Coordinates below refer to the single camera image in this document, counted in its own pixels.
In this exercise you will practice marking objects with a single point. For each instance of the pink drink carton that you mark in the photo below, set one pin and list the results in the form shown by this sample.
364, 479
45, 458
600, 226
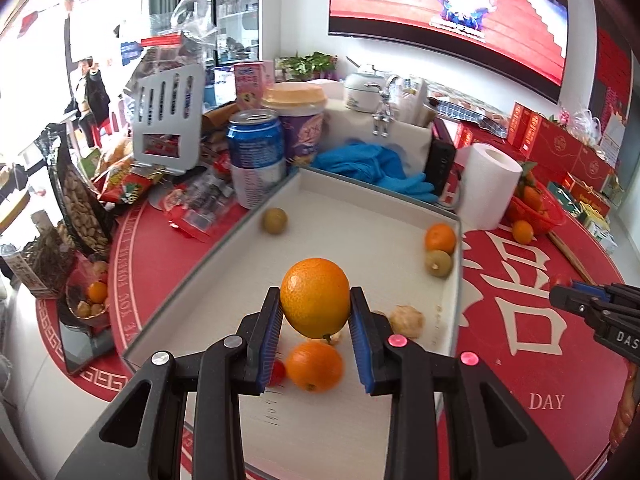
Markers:
252, 82

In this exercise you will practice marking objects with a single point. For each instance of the stack of red gift boxes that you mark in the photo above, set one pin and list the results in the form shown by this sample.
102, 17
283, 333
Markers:
555, 142

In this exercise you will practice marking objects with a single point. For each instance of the purple cup with yellow lid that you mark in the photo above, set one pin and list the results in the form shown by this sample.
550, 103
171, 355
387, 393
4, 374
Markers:
297, 125

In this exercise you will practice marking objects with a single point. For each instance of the bag of peanuts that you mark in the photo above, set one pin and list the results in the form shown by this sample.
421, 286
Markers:
80, 205

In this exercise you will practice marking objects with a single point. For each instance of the red and gold gift box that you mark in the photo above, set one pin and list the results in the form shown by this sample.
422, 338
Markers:
587, 193

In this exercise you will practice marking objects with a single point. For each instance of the red plastic basket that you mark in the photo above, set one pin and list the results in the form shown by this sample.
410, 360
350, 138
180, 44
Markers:
547, 216

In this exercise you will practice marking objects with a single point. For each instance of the bowl of small fruits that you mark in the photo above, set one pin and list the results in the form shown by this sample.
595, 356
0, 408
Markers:
90, 302

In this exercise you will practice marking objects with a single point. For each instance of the white kettle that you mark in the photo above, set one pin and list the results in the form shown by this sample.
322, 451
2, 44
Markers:
362, 90

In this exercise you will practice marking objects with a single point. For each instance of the silver rabbit figurine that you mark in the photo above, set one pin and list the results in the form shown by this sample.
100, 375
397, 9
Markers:
384, 112

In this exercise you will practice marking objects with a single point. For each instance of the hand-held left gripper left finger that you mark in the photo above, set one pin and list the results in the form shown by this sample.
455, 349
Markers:
267, 340

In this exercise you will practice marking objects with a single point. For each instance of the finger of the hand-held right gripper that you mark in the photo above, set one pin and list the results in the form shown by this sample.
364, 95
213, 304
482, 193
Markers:
592, 289
570, 299

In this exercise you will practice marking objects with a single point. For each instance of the black tablet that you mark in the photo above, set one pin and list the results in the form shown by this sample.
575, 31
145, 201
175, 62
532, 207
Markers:
85, 355

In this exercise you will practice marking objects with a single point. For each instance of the clear plastic bag with flowers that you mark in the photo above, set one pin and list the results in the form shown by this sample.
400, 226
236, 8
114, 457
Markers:
582, 122

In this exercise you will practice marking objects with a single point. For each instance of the blue and white drink can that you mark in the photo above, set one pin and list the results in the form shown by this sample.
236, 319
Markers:
255, 160

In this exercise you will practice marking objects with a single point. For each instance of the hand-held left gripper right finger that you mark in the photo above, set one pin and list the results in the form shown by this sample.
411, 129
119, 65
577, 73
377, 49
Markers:
362, 345

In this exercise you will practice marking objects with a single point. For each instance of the large orange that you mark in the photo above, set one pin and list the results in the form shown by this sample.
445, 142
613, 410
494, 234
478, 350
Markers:
315, 297

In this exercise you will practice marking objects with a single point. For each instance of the pile of leafy mandarins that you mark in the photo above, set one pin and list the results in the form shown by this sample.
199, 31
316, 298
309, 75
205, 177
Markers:
532, 197

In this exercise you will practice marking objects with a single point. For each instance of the white slotted stand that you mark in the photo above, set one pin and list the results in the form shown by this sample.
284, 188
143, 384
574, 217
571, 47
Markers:
165, 120

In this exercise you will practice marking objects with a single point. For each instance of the grey tray with white inside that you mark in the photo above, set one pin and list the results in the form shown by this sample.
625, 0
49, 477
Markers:
350, 230

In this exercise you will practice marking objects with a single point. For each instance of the glass door cabinet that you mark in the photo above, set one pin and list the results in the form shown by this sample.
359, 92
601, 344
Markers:
220, 10

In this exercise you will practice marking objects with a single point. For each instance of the long wooden stick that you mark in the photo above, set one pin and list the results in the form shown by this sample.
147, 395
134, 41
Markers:
570, 257

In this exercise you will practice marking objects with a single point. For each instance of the white paper towel roll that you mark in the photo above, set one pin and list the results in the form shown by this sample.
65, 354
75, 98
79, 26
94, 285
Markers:
487, 185

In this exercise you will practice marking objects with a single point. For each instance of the wall television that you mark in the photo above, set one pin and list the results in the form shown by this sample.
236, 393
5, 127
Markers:
450, 15

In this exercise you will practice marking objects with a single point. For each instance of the mandarin with green stem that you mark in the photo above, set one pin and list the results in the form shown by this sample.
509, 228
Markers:
315, 366

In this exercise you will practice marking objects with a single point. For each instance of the smooth orange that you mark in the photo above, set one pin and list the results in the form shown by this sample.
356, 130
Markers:
522, 231

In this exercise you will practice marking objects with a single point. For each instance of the small yellow-green round fruit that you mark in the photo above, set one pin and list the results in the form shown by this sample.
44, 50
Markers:
274, 220
439, 263

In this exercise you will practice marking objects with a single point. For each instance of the white box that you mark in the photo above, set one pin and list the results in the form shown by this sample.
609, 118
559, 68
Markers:
350, 122

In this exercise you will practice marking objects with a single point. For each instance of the checkered cloth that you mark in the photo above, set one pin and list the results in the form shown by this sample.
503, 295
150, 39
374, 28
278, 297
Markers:
465, 110

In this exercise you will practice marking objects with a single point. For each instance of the potted green plant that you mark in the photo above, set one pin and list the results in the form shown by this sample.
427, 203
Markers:
310, 65

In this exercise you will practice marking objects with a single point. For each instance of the white wall calendar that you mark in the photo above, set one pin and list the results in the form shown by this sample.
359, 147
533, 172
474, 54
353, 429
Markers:
615, 137

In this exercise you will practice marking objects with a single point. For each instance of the blue rubber gloves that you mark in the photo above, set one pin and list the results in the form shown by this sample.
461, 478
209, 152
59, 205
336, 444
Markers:
365, 160

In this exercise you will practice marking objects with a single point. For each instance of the red and green snack packet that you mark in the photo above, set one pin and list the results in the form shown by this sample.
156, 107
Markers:
127, 187

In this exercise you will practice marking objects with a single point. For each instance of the small yellowish orange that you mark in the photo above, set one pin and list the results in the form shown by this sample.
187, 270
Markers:
440, 237

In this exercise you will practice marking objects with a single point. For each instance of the black electronic device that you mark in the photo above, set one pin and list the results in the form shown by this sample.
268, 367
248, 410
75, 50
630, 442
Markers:
440, 165

